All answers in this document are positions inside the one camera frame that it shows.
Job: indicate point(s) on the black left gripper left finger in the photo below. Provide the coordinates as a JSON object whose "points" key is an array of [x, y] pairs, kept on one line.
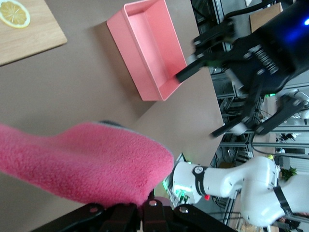
{"points": [[116, 217]]}

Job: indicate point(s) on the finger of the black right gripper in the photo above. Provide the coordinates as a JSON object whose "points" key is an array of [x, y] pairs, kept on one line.
{"points": [[212, 48], [277, 120]]}

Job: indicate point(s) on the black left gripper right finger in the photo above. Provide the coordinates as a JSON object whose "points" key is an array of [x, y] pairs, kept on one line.
{"points": [[159, 217]]}

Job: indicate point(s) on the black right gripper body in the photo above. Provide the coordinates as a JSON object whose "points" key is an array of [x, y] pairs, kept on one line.
{"points": [[277, 48]]}

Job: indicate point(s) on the pink fleece cloth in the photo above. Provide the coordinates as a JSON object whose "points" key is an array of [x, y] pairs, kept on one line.
{"points": [[84, 164]]}

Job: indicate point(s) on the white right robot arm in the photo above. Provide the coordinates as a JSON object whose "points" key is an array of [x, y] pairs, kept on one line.
{"points": [[229, 178]]}

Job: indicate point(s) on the brown cardboard box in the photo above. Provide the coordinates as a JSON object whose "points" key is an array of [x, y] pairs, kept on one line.
{"points": [[263, 19]]}

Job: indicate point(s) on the green plant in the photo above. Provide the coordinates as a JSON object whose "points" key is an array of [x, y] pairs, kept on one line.
{"points": [[289, 172]]}

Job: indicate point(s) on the pink plastic bin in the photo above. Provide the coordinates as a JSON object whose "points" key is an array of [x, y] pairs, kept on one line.
{"points": [[154, 48]]}

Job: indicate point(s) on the wooden cutting board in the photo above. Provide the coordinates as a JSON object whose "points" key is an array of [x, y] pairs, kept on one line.
{"points": [[36, 41]]}

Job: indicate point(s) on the lemon slice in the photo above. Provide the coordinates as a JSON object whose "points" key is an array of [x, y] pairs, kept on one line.
{"points": [[14, 14]]}

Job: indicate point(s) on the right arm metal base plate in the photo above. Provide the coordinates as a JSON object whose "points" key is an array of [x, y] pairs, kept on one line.
{"points": [[181, 158]]}

